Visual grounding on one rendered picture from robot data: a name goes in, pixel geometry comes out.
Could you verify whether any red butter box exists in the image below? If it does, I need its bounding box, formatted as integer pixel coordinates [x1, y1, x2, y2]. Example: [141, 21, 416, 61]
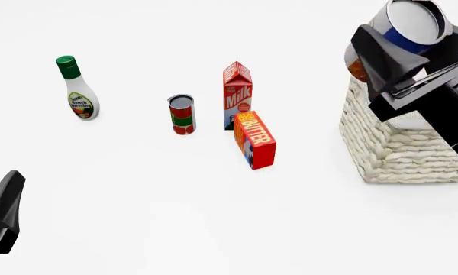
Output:
[233, 110, 277, 170]

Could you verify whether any white woven basket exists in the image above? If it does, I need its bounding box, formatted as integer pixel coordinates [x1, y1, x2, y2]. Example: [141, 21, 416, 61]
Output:
[338, 74, 458, 186]

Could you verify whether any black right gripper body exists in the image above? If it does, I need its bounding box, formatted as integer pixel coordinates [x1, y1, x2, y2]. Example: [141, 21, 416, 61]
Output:
[367, 55, 458, 124]

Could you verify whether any ranch dressing bottle green cap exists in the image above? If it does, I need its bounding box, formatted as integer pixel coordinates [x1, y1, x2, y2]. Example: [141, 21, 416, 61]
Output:
[55, 55, 101, 121]

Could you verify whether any alphabet soup tin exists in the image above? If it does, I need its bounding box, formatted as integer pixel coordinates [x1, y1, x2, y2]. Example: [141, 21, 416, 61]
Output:
[343, 0, 455, 85]

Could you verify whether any red white milk carton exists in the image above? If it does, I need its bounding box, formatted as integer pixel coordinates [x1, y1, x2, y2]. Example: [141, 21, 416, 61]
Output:
[222, 57, 253, 131]

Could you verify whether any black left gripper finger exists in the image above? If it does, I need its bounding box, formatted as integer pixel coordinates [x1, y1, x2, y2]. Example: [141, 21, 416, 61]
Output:
[0, 170, 27, 231]

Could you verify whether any tomato sauce tin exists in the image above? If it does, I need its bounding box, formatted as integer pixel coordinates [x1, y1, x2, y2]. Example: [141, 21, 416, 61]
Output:
[166, 93, 197, 136]

